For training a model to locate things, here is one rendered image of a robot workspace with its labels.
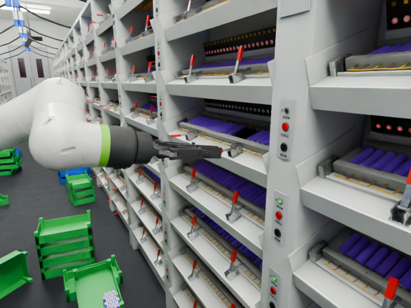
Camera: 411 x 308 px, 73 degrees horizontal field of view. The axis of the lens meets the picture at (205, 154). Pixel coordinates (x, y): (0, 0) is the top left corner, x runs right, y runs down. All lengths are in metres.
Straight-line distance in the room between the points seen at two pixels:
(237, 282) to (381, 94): 0.68
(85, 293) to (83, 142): 1.30
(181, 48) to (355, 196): 0.86
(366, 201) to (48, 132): 0.57
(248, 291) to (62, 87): 0.73
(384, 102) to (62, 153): 0.54
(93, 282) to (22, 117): 1.27
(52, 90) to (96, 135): 0.14
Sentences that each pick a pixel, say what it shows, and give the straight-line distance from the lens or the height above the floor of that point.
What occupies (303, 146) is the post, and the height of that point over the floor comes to 1.04.
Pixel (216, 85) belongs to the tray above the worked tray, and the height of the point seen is 1.15.
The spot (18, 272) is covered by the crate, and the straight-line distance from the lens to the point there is 2.12.
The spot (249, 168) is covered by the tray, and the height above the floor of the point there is 0.95.
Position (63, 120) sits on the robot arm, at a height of 1.09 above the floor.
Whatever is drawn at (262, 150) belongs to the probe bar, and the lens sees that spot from 0.73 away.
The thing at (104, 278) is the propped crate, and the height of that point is 0.07.
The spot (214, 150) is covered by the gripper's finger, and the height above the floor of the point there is 0.98.
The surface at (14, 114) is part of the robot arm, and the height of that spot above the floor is 1.09.
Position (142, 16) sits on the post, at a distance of 1.89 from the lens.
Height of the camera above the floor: 1.16
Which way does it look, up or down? 15 degrees down
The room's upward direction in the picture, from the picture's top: straight up
